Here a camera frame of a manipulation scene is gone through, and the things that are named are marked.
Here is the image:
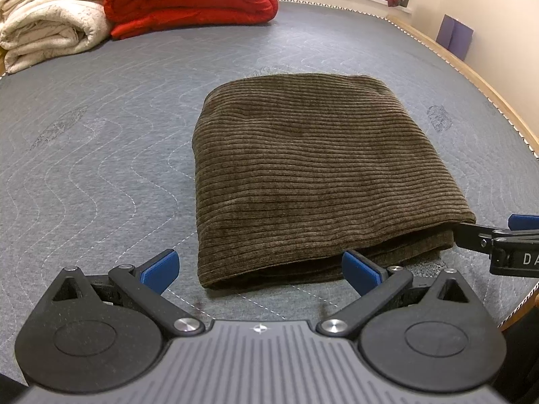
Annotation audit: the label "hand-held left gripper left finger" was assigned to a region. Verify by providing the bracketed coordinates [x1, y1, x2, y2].
[50, 249, 208, 339]

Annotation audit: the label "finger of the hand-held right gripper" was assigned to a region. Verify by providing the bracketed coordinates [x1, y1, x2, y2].
[508, 214, 539, 233]
[452, 221, 511, 254]

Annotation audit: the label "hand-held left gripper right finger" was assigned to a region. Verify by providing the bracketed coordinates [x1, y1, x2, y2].
[318, 250, 470, 338]

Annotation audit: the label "brown corduroy pants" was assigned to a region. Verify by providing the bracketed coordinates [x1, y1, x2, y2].
[191, 74, 476, 291]

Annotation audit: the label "grey quilted mattress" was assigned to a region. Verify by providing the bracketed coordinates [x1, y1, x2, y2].
[0, 0, 539, 388]

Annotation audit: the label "purple folder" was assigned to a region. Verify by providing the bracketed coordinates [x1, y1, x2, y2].
[437, 14, 475, 61]

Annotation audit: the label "white quilted folded blanket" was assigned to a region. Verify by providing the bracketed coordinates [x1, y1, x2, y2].
[0, 0, 113, 75]

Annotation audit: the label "red folded blanket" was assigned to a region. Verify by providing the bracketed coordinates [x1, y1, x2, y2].
[103, 0, 279, 40]

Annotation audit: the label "wooden bed frame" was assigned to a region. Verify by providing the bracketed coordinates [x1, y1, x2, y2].
[387, 13, 539, 152]

